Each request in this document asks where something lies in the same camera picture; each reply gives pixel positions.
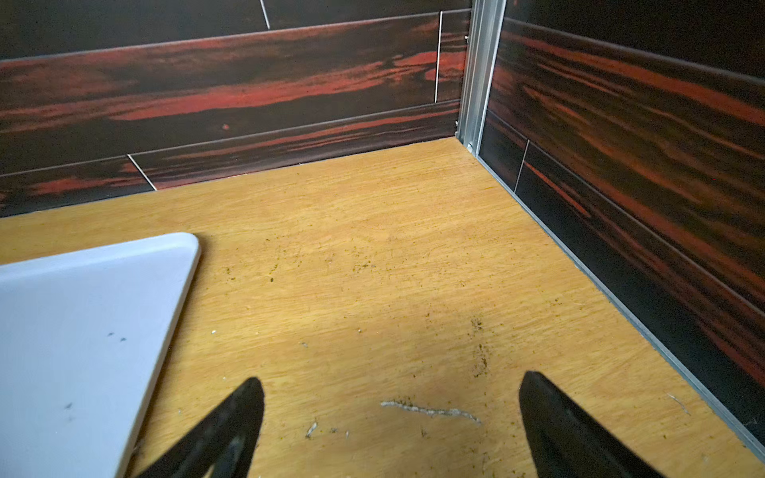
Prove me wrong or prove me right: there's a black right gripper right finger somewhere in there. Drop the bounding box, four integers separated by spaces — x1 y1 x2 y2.
519 372 661 477

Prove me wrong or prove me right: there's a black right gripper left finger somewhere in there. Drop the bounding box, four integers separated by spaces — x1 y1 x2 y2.
139 378 265 477

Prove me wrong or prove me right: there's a lavender plastic tray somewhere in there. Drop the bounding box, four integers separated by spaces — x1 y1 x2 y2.
1 233 200 477

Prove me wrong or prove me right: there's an aluminium corner profile right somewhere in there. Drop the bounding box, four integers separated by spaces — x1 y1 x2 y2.
456 0 507 157

